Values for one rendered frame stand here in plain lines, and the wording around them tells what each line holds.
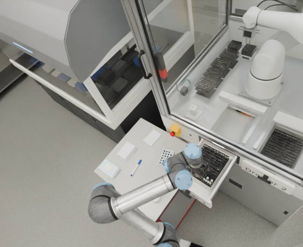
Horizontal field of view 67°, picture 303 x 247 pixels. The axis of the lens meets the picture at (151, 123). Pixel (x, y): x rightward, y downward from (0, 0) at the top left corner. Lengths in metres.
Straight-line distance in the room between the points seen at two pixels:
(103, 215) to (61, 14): 1.04
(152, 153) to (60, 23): 1.04
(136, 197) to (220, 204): 1.44
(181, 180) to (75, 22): 0.98
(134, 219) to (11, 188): 2.35
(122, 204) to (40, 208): 2.04
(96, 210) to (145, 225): 0.31
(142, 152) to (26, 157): 2.04
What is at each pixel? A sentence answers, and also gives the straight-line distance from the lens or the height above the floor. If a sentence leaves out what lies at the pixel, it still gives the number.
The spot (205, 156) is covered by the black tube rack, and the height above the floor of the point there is 0.90.
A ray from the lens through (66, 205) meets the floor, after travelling 2.80.
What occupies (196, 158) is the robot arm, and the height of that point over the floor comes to 1.28.
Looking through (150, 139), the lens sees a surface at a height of 0.78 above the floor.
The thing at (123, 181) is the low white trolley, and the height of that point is 0.76.
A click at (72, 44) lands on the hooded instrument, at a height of 1.60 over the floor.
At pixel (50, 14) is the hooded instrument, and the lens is 1.53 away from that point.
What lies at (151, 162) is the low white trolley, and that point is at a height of 0.76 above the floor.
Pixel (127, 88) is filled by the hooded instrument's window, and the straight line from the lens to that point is 1.84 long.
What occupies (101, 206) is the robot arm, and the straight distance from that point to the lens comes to 1.04.
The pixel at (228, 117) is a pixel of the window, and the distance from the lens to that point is 1.23.
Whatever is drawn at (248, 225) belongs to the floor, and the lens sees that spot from 2.32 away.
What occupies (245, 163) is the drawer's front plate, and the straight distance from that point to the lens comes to 1.48.
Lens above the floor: 2.26
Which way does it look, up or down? 53 degrees down
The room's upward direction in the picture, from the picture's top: 23 degrees counter-clockwise
